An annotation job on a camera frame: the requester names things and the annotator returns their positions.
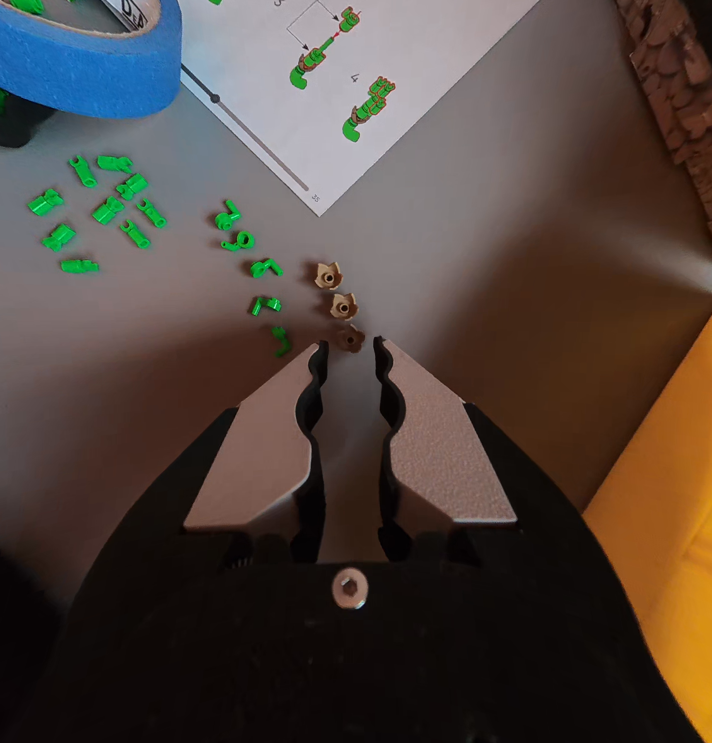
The blue masking tape roll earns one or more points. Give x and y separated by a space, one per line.
100 69

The black rounded device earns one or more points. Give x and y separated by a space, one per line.
19 125

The scattered small green lego pieces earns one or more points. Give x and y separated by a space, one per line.
45 203

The lego instruction booklet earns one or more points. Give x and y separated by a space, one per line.
390 87

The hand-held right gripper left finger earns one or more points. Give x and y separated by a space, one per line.
263 458

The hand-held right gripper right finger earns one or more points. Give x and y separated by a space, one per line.
443 464

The yellow plastic bin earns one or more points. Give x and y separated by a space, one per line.
669 522

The row of green round bricks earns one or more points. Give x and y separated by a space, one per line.
25 4

